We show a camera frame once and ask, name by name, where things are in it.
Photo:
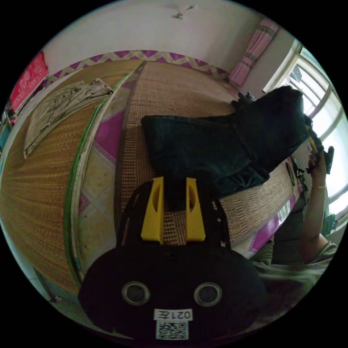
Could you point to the person's right forearm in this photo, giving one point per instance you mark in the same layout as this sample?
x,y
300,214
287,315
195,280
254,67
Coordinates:
x,y
312,217

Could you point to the window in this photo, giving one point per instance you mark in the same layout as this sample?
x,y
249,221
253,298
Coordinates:
x,y
326,114

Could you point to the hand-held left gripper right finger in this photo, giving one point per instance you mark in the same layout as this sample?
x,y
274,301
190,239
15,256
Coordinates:
x,y
195,223

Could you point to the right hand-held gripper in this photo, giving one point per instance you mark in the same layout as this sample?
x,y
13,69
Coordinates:
x,y
329,159

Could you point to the person's body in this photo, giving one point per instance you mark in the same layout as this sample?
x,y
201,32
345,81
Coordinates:
x,y
293,266

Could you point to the pink curtain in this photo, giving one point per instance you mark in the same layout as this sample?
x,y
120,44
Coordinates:
x,y
251,51

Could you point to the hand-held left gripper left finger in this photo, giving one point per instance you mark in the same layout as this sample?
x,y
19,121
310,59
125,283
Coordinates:
x,y
152,217

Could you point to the bed with woven mat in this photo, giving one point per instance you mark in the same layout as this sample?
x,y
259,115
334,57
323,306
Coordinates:
x,y
174,89

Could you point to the ceiling fan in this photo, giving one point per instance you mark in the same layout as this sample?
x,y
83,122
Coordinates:
x,y
181,12

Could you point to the red hanging cloth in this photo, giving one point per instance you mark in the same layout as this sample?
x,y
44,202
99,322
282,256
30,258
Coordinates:
x,y
28,78

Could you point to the person's right hand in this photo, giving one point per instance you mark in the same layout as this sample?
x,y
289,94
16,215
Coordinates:
x,y
318,168

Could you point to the blue jeans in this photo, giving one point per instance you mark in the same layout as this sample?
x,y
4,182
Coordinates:
x,y
201,146

